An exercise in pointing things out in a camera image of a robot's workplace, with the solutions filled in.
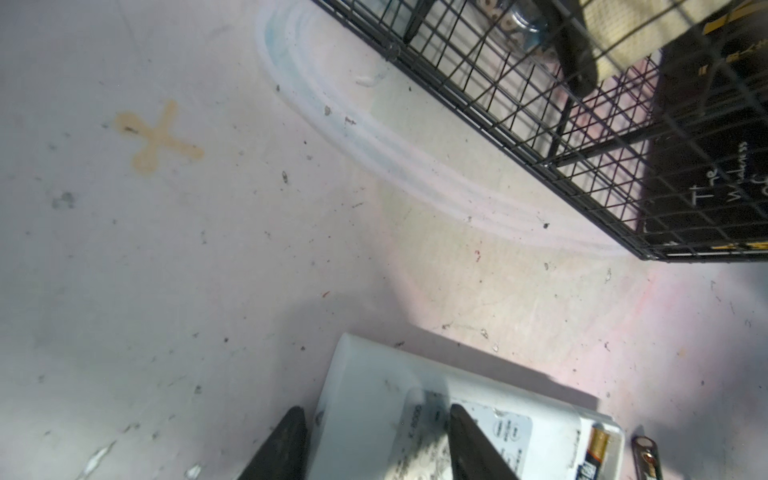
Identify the yellow item in basket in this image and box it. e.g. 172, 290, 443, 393
580, 0, 727, 82

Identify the black wire mesh basket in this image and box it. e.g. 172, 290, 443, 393
322, 1, 767, 263

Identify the gold black AA battery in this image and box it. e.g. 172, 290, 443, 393
575, 426, 610, 480

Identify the white remote control with screen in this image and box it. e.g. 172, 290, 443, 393
306, 334, 625, 479

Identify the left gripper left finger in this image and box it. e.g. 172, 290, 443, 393
237, 406, 308, 480

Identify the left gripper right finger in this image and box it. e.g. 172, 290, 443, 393
448, 403, 518, 480

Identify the black box in basket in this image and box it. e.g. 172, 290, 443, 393
638, 1, 767, 254

